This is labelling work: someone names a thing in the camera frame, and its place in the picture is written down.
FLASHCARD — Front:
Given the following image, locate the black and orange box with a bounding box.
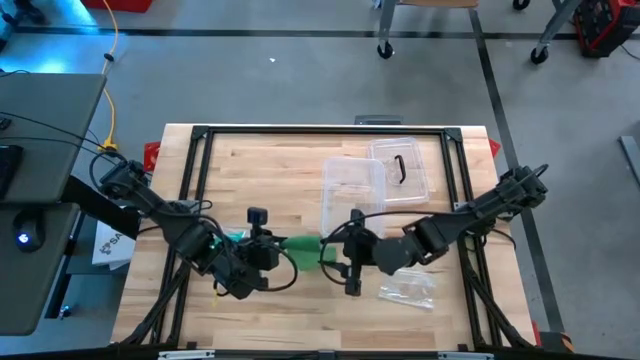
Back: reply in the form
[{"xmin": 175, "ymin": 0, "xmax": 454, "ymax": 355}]
[{"xmin": 532, "ymin": 322, "xmax": 575, "ymax": 354}]

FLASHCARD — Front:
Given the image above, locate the clear plastic bag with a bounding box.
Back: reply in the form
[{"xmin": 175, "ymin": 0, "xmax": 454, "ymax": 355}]
[
  {"xmin": 219, "ymin": 225, "xmax": 252, "ymax": 242},
  {"xmin": 378, "ymin": 267, "xmax": 437, "ymax": 310}
]

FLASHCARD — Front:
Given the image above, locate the grey desk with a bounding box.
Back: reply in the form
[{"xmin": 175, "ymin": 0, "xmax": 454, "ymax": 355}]
[{"xmin": 0, "ymin": 73, "xmax": 107, "ymax": 337}]

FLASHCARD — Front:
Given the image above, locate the flat clear plastic bag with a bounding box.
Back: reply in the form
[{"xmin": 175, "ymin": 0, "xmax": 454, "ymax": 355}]
[{"xmin": 378, "ymin": 267, "xmax": 437, "ymax": 310}]

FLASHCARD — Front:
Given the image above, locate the clear plastic lidded container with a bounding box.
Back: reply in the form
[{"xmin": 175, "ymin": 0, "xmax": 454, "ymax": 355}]
[{"xmin": 321, "ymin": 157, "xmax": 388, "ymax": 241}]

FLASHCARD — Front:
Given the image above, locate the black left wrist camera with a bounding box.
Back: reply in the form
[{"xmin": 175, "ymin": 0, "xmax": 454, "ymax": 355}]
[{"xmin": 247, "ymin": 206, "xmax": 269, "ymax": 237}]

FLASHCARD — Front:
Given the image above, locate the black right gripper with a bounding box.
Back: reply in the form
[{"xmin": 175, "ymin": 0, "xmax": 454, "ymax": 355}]
[{"xmin": 321, "ymin": 208, "xmax": 385, "ymax": 298}]

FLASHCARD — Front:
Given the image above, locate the black right camera cable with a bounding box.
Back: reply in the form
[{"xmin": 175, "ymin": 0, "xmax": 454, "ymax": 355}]
[{"xmin": 318, "ymin": 209, "xmax": 474, "ymax": 287}]

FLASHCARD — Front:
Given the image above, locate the black camera cable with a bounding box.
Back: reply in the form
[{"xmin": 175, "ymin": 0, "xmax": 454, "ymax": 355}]
[
  {"xmin": 318, "ymin": 209, "xmax": 474, "ymax": 287},
  {"xmin": 259, "ymin": 243, "xmax": 300, "ymax": 293}
]

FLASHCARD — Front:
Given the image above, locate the grey table leg with caster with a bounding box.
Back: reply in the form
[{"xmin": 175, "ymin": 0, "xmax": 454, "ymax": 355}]
[{"xmin": 529, "ymin": 0, "xmax": 585, "ymax": 65}]

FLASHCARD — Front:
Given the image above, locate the thin black desk cable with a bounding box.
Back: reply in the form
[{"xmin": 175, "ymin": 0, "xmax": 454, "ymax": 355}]
[{"xmin": 0, "ymin": 112, "xmax": 121, "ymax": 161}]

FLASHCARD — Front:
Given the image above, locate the black keyboard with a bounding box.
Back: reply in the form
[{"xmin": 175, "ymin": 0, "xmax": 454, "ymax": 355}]
[{"xmin": 0, "ymin": 144, "xmax": 25, "ymax": 201}]

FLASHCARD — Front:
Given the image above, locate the light green elastic bandage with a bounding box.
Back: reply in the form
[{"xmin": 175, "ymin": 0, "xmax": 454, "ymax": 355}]
[{"xmin": 279, "ymin": 234, "xmax": 338, "ymax": 273}]

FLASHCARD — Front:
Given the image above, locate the white metal bracket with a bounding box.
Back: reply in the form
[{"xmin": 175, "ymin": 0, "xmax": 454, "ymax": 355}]
[
  {"xmin": 157, "ymin": 349, "xmax": 216, "ymax": 360},
  {"xmin": 437, "ymin": 351, "xmax": 496, "ymax": 360}
]

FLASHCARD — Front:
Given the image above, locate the white printed paper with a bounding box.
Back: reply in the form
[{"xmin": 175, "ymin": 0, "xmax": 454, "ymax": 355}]
[{"xmin": 91, "ymin": 219, "xmax": 137, "ymax": 271}]

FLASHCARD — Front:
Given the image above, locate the dark grey block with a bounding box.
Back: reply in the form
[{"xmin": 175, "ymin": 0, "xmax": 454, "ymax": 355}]
[{"xmin": 354, "ymin": 114, "xmax": 404, "ymax": 126}]

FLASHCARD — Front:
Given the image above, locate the red crate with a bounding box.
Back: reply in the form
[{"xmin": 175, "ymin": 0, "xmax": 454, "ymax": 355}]
[{"xmin": 79, "ymin": 0, "xmax": 154, "ymax": 14}]

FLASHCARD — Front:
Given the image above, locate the grey cart leg with caster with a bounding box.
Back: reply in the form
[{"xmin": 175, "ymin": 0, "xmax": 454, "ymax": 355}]
[{"xmin": 376, "ymin": 0, "xmax": 401, "ymax": 60}]

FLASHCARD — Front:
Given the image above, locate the red and black toolbox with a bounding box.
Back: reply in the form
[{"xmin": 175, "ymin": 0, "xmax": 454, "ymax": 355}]
[{"xmin": 572, "ymin": 0, "xmax": 640, "ymax": 59}]

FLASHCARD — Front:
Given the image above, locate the black left camera cable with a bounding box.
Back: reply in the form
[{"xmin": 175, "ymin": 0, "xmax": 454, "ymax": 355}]
[{"xmin": 259, "ymin": 243, "xmax": 300, "ymax": 293}]

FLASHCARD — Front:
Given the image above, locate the clear lid with black handle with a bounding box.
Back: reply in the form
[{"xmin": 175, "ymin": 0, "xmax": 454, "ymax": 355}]
[{"xmin": 368, "ymin": 137, "xmax": 432, "ymax": 207}]

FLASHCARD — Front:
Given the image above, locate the yellow cable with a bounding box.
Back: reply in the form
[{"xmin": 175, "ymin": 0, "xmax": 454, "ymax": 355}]
[{"xmin": 98, "ymin": 0, "xmax": 122, "ymax": 155}]

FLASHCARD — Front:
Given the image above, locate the grey metal bar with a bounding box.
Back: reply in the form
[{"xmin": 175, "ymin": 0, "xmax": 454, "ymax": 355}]
[{"xmin": 619, "ymin": 134, "xmax": 640, "ymax": 187}]

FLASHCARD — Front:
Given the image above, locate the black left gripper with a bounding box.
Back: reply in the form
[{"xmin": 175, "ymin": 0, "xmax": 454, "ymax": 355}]
[{"xmin": 238, "ymin": 232, "xmax": 290, "ymax": 275}]

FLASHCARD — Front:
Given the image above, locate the black diagonal beam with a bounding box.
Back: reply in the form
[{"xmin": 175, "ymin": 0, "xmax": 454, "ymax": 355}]
[{"xmin": 60, "ymin": 174, "xmax": 142, "ymax": 240}]

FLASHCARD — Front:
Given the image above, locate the black computer mouse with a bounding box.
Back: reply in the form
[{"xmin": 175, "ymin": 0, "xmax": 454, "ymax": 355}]
[{"xmin": 12, "ymin": 208, "xmax": 47, "ymax": 254}]

